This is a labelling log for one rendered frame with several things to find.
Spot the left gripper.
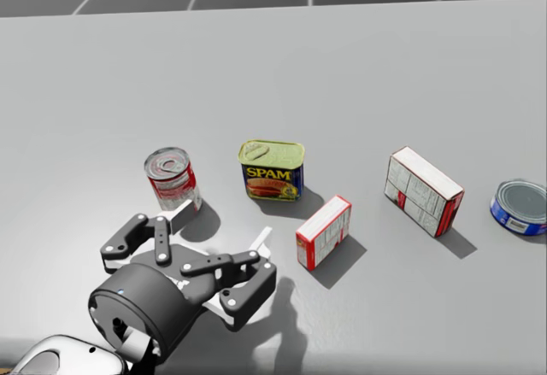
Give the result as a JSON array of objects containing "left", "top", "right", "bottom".
[{"left": 87, "top": 198, "right": 279, "bottom": 366}]

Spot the red and white can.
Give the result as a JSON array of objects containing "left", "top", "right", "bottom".
[{"left": 143, "top": 146, "right": 204, "bottom": 214}]

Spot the green and blue rectangular can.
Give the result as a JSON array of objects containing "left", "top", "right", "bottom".
[{"left": 237, "top": 138, "right": 307, "bottom": 202}]

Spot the blue flat can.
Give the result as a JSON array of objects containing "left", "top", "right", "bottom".
[{"left": 489, "top": 179, "right": 547, "bottom": 237}]

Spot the small red and white carton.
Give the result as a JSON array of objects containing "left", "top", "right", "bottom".
[{"left": 295, "top": 195, "right": 353, "bottom": 272}]

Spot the large red and white carton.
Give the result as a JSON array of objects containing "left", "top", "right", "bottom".
[{"left": 383, "top": 145, "right": 466, "bottom": 239}]

